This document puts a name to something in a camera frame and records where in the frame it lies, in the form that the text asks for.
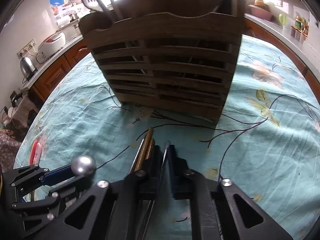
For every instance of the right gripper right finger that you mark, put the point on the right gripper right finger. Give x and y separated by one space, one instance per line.
219 209

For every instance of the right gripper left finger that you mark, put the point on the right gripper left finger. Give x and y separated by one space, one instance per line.
120 210

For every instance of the steel chopstick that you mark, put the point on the steel chopstick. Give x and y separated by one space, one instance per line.
163 169
135 161

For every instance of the steel fork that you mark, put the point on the steel fork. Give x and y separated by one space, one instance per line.
116 9
98 6

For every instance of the steel spoon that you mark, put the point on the steel spoon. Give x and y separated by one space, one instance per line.
83 165

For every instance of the red patterned chopstick one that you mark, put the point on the red patterned chopstick one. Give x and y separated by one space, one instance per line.
144 149

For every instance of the red patterned chopstick two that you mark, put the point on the red patterned chopstick two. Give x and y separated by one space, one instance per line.
150 149

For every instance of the red white peeler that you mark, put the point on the red white peeler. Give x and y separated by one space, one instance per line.
36 152

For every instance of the floral teal tablecloth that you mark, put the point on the floral teal tablecloth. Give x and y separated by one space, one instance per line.
266 140

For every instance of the steel electric kettle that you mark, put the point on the steel electric kettle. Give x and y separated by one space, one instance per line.
28 69

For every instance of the wooden utensil holder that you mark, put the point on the wooden utensil holder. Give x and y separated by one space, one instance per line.
174 55

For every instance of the red white rice cooker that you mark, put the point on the red white rice cooker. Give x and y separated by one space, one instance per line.
50 46

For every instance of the spice jar rack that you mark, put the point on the spice jar rack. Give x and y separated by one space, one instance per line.
300 29

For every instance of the pink plastic basin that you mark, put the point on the pink plastic basin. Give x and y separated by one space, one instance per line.
260 12

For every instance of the green mug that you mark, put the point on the green mug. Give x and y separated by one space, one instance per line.
282 19

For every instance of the wall power socket strip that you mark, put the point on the wall power socket strip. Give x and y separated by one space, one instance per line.
29 48

